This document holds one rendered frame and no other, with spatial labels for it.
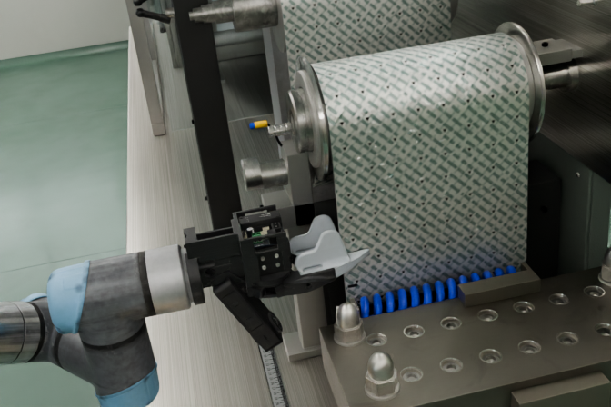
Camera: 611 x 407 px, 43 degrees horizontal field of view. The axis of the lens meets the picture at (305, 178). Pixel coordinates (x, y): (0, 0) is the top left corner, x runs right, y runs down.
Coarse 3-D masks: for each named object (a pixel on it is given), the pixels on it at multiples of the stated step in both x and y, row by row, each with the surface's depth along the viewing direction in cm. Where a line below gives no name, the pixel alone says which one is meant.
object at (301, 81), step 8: (520, 48) 89; (528, 64) 88; (528, 72) 88; (296, 80) 91; (304, 80) 86; (528, 80) 88; (296, 88) 92; (304, 88) 87; (312, 96) 84; (320, 96) 85; (312, 104) 84; (312, 112) 84; (312, 120) 85; (328, 136) 85; (320, 144) 85; (328, 144) 85; (312, 152) 90; (320, 152) 86; (328, 152) 86; (312, 160) 91; (320, 160) 87; (328, 160) 88
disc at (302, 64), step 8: (304, 56) 87; (296, 64) 91; (304, 64) 86; (296, 72) 92; (304, 72) 87; (312, 72) 84; (312, 80) 83; (312, 88) 84; (320, 104) 83; (320, 112) 82; (320, 120) 83; (320, 128) 83; (320, 136) 84; (320, 168) 88; (320, 176) 89
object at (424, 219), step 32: (416, 160) 88; (448, 160) 89; (480, 160) 90; (512, 160) 90; (352, 192) 88; (384, 192) 89; (416, 192) 89; (448, 192) 90; (480, 192) 91; (512, 192) 92; (352, 224) 90; (384, 224) 90; (416, 224) 91; (448, 224) 92; (480, 224) 93; (512, 224) 94; (384, 256) 92; (416, 256) 93; (448, 256) 94; (480, 256) 95; (512, 256) 96; (352, 288) 93; (384, 288) 94
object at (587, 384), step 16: (544, 384) 79; (560, 384) 78; (576, 384) 78; (592, 384) 78; (608, 384) 78; (512, 400) 78; (528, 400) 77; (544, 400) 77; (560, 400) 77; (576, 400) 78; (592, 400) 78; (608, 400) 79
